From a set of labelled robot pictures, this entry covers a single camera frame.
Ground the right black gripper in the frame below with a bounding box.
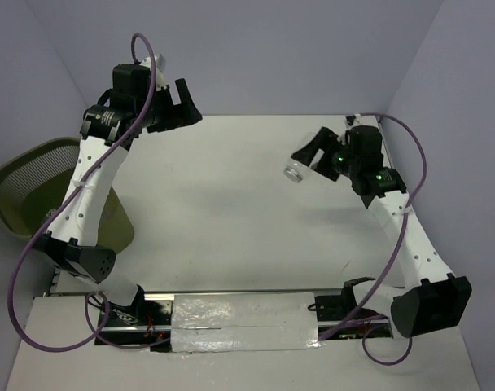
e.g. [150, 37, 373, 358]
[292, 126, 360, 182]

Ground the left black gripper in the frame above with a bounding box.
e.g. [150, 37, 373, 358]
[137, 79, 204, 134]

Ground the clear bottle without cap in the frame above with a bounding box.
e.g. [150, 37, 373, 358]
[283, 159, 313, 183]

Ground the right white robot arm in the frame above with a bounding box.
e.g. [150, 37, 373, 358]
[285, 125, 472, 338]

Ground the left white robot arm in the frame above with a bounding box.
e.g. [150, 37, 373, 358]
[34, 64, 202, 325]

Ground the olive green mesh bin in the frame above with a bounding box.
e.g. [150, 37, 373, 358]
[0, 138, 134, 253]

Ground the silver taped panel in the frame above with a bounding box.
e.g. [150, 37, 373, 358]
[171, 292, 320, 353]

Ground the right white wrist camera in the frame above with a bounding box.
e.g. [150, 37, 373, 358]
[344, 113, 363, 130]

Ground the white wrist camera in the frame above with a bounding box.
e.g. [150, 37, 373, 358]
[139, 53, 169, 91]
[344, 113, 363, 130]

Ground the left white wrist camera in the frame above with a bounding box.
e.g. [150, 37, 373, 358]
[139, 53, 169, 91]

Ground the black mounting rail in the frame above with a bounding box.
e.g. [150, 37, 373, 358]
[93, 288, 395, 354]

